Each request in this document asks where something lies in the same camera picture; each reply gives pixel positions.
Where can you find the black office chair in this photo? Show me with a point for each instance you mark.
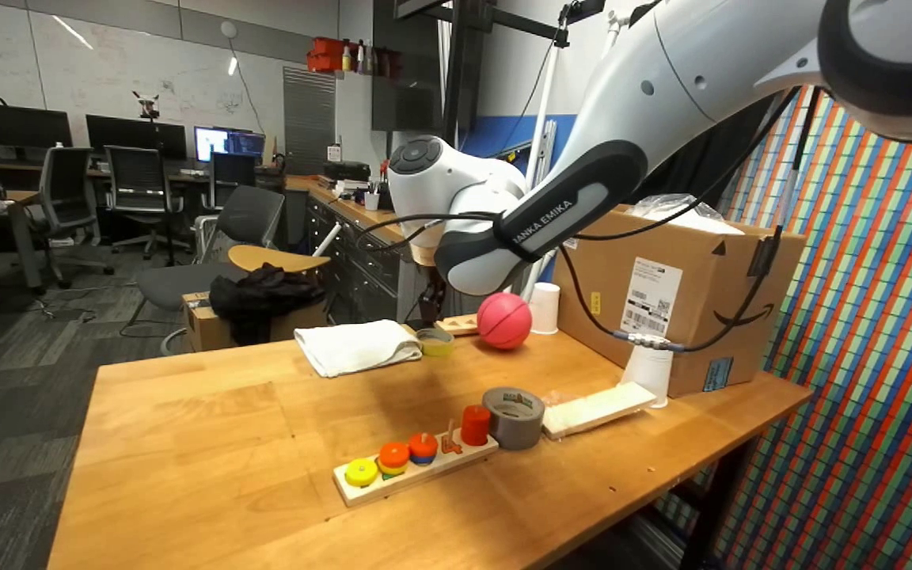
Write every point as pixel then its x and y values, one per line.
pixel 142 195
pixel 65 206

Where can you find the black bag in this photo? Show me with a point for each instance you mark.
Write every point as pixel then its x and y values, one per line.
pixel 266 302

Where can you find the white foam board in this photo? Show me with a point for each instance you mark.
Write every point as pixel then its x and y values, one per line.
pixel 601 408

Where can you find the black computer monitor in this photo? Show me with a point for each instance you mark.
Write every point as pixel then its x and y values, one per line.
pixel 134 133
pixel 9 127

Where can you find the black table frame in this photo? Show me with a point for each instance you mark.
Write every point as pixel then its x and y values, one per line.
pixel 715 495

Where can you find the round wooden stool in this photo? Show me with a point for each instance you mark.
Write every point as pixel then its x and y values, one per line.
pixel 270 258

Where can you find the blue sticker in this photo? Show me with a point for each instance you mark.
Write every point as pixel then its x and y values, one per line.
pixel 720 374

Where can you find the red stacking cylinder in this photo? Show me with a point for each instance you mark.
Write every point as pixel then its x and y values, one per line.
pixel 476 425

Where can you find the black vertical pole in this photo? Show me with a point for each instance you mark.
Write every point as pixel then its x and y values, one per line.
pixel 468 65

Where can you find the wooden top workbench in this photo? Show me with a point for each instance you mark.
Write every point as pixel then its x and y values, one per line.
pixel 366 249

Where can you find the yellow box sticker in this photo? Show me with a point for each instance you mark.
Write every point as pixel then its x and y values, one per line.
pixel 595 302

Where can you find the brown cardboard box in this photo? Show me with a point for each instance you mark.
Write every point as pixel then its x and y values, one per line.
pixel 198 320

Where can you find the large cardboard shipping box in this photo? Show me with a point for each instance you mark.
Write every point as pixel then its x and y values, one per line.
pixel 711 264

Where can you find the multicolour striped curtain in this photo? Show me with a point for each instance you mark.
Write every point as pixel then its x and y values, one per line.
pixel 868 399

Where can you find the folded white towel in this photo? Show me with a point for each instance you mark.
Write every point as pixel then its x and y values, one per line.
pixel 359 347

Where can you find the long wooden board with holes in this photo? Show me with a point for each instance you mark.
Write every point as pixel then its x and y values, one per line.
pixel 461 325

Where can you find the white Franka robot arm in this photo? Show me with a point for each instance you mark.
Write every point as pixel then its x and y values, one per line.
pixel 688 84

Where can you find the grey duct tape roll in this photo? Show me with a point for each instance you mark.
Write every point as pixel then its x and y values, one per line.
pixel 514 418

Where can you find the white shipping label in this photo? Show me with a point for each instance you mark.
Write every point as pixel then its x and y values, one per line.
pixel 650 297

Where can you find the pink mini basketball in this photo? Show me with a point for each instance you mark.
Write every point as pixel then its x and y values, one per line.
pixel 506 320

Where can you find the grey office chair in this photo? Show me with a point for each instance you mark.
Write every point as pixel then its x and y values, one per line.
pixel 238 225

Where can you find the lit computer monitor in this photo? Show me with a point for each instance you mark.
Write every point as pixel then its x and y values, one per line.
pixel 226 143

